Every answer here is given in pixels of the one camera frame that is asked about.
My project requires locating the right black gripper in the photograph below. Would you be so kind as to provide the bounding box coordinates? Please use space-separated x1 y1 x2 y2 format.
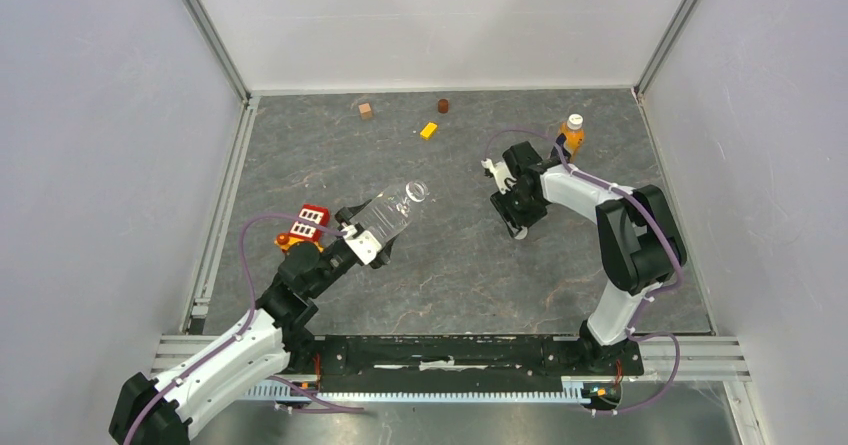
490 181 548 237

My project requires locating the clear plastic bottle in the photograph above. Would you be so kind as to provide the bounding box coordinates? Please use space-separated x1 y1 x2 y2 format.
354 180 429 246

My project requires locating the orange tea bottle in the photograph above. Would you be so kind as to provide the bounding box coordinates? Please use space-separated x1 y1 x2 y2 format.
556 113 585 163

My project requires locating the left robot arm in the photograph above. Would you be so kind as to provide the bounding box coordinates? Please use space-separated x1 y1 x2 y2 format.
108 197 420 444

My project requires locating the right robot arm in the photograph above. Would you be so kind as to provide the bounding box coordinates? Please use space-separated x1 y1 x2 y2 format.
481 142 687 373

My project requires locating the red orange toy cart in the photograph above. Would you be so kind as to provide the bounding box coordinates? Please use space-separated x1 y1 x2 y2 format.
275 204 330 254

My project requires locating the yellow block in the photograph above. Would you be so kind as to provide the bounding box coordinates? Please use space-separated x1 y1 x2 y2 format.
419 122 438 140

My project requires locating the tan wooden cube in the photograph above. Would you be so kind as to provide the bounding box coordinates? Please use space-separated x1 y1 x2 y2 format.
358 103 374 120

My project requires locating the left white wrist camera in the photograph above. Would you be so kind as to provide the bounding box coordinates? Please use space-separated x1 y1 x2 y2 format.
341 224 384 265

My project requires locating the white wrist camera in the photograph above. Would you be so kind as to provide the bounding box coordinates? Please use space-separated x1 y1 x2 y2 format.
481 158 516 195
341 224 384 265

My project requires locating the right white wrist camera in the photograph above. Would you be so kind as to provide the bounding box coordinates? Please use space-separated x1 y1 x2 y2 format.
481 158 516 195

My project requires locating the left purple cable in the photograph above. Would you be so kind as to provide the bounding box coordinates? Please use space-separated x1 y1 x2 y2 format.
122 213 346 445

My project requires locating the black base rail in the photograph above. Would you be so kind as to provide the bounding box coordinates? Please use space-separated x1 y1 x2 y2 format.
285 334 645 393

